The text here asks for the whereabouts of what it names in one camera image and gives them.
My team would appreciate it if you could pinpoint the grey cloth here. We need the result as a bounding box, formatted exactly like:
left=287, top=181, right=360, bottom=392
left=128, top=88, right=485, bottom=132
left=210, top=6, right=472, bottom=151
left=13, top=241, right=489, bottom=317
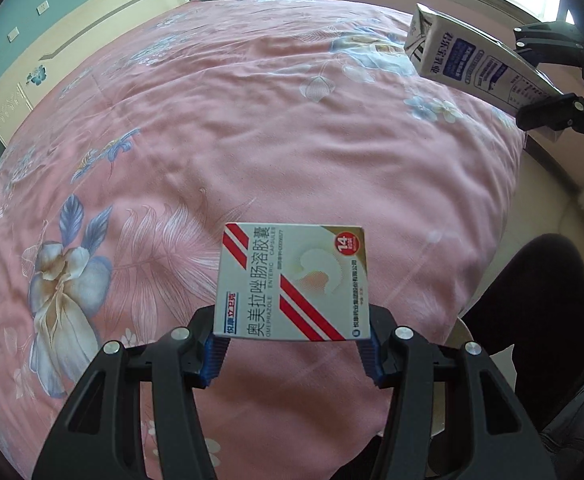
left=541, top=374, right=584, bottom=480

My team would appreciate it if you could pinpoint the beige bed headboard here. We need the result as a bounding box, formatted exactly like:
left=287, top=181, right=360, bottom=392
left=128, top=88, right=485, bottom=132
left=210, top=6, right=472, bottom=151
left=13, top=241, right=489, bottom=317
left=0, top=0, right=191, bottom=147

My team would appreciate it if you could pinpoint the white red-striped medicine box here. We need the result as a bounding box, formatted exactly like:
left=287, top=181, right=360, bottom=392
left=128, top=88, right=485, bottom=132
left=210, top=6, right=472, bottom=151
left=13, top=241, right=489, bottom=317
left=213, top=222, right=373, bottom=343

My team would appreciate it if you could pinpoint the pink floral blanket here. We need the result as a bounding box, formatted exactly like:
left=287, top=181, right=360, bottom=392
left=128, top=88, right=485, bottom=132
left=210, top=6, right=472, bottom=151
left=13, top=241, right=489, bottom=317
left=0, top=0, right=528, bottom=480

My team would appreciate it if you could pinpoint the person's right leg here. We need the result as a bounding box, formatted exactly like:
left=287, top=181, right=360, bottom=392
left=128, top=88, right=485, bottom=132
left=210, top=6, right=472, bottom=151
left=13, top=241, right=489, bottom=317
left=462, top=232, right=584, bottom=413

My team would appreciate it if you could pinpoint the white printed trash bin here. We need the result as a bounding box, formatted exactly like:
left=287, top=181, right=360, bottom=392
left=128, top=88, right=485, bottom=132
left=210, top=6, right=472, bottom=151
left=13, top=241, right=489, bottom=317
left=424, top=316, right=474, bottom=443

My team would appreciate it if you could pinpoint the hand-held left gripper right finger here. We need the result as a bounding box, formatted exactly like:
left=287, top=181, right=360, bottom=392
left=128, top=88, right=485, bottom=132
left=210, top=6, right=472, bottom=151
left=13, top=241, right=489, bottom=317
left=356, top=305, right=548, bottom=480

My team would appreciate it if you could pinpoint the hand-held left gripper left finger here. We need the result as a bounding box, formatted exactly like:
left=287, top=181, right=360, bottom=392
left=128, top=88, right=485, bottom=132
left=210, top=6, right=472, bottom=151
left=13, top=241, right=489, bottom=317
left=32, top=306, right=232, bottom=480

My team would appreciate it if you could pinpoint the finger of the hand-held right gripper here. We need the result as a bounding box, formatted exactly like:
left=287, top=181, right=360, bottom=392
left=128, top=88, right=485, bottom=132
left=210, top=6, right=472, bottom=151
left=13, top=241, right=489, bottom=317
left=514, top=20, right=584, bottom=67
left=516, top=92, right=584, bottom=136

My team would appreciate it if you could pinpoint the white blue milk carton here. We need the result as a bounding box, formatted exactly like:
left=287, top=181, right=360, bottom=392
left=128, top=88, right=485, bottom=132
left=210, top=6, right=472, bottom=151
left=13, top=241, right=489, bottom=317
left=403, top=2, right=565, bottom=143

